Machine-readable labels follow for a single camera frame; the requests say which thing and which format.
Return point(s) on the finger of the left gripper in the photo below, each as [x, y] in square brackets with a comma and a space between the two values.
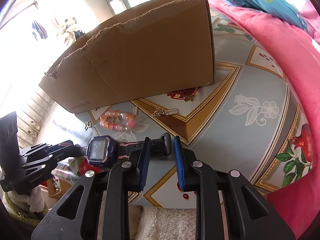
[67, 143]
[59, 153]

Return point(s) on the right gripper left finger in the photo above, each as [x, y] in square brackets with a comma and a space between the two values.
[97, 205]

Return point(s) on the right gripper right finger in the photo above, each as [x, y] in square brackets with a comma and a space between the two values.
[227, 204]

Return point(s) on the purple kids smartwatch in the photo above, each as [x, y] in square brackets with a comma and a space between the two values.
[104, 151]

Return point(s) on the white glove hand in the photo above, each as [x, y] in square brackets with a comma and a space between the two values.
[34, 202]

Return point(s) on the white fluffy towel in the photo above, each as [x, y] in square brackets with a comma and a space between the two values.
[146, 222]

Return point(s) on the fruit pattern tablecloth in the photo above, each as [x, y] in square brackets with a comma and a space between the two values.
[250, 119]

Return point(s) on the brown cardboard box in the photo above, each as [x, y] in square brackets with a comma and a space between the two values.
[156, 47]

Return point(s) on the white narrow cabinet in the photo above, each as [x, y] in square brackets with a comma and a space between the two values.
[119, 6]

